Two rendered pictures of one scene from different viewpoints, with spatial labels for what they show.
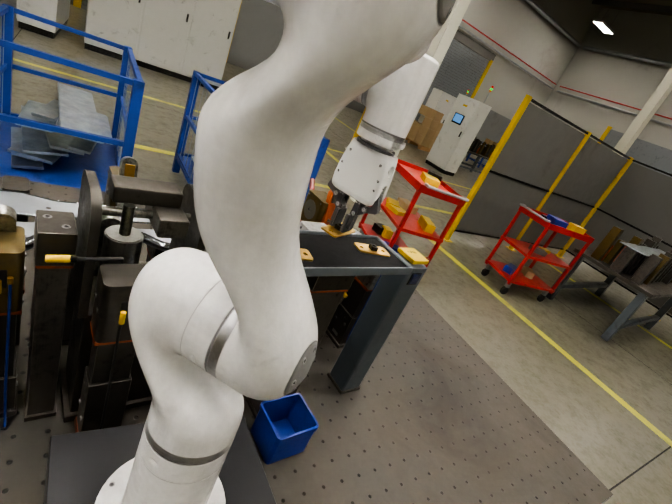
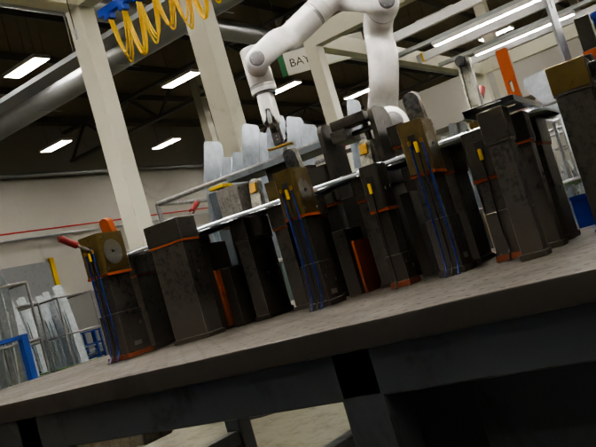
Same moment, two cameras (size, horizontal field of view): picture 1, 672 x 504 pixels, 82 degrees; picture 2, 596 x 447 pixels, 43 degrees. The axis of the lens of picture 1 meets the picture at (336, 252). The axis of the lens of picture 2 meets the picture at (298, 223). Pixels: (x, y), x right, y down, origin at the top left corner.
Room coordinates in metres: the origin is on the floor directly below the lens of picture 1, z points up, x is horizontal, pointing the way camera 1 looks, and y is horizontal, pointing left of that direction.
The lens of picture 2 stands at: (1.41, 2.36, 0.79)
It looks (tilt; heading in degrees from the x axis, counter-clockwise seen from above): 4 degrees up; 254
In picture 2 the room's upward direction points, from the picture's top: 16 degrees counter-clockwise
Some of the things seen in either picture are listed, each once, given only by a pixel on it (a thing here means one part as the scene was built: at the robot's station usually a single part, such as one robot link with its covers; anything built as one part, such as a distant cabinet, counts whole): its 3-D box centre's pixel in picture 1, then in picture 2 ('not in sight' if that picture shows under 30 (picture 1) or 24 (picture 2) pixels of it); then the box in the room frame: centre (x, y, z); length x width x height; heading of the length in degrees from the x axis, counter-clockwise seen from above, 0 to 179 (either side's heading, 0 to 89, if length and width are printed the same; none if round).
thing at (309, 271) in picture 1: (333, 252); (283, 162); (0.73, 0.00, 1.16); 0.37 x 0.14 x 0.02; 135
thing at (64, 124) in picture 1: (62, 112); not in sight; (2.49, 2.13, 0.48); 1.20 x 0.80 x 0.95; 39
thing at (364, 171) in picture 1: (365, 168); (269, 108); (0.72, 0.01, 1.34); 0.10 x 0.07 x 0.11; 66
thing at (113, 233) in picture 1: (128, 301); (375, 197); (0.58, 0.33, 0.95); 0.18 x 0.13 x 0.49; 135
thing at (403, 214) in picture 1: (405, 220); not in sight; (3.51, -0.47, 0.49); 0.81 x 0.46 x 0.98; 24
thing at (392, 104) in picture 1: (398, 90); (256, 66); (0.72, 0.02, 1.48); 0.09 x 0.08 x 0.13; 77
